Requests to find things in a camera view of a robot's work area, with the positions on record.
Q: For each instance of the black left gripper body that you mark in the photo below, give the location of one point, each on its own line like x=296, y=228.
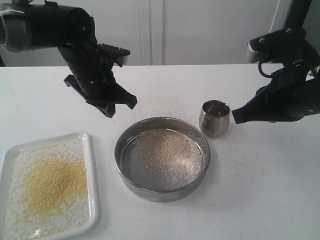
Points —
x=91, y=67

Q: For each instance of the round steel mesh sieve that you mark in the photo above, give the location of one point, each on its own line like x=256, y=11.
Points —
x=131, y=176

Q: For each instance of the small stainless steel cup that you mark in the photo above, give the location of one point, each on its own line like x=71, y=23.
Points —
x=214, y=118

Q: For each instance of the clear glass bowl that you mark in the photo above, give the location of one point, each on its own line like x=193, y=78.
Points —
x=93, y=187

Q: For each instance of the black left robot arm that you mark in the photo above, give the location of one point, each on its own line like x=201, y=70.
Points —
x=26, y=27

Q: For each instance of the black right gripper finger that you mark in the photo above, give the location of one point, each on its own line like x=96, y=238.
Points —
x=288, y=47
x=256, y=110

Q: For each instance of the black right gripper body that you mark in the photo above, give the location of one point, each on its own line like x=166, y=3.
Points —
x=292, y=94

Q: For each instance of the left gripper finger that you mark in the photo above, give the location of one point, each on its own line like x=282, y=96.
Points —
x=121, y=96
x=104, y=107

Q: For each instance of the dark vertical post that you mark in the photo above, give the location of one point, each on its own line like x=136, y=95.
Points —
x=290, y=13

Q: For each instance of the fine yellow sieved grains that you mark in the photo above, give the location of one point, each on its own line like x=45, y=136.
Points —
x=52, y=182

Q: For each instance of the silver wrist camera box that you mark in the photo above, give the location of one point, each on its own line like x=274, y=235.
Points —
x=252, y=53

